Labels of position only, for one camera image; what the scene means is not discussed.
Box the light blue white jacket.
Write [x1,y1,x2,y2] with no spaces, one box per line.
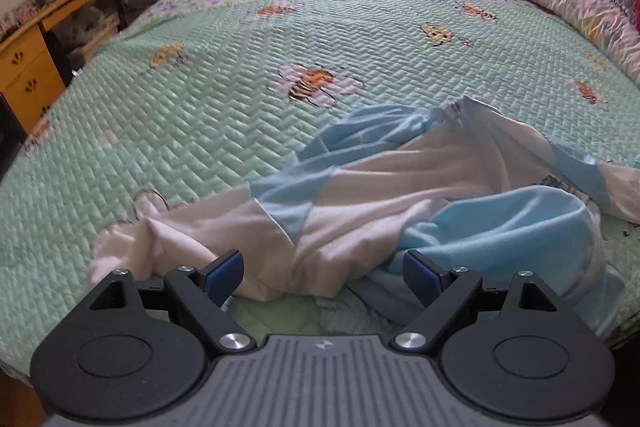
[89,98,639,336]

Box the green quilted bee bedspread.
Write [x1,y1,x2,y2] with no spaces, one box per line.
[1,0,639,373]

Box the wooden desk with drawers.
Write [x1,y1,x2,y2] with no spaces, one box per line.
[1,0,96,133]

